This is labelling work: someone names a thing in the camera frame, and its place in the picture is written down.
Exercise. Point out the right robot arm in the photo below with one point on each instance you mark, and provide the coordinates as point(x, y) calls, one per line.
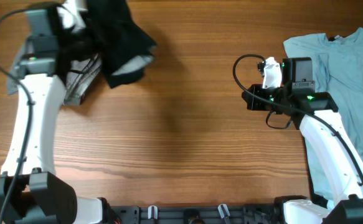
point(289, 88)

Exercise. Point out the folded grey trousers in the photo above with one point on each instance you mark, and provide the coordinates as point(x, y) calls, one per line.
point(78, 81)

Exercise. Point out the black shorts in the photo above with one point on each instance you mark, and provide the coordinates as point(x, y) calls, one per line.
point(123, 47)

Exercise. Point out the light blue t-shirt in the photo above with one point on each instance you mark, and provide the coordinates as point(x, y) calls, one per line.
point(338, 70)

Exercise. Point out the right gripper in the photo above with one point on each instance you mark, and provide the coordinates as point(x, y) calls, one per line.
point(253, 102)

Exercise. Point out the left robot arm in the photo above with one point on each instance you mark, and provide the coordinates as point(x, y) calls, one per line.
point(30, 191)

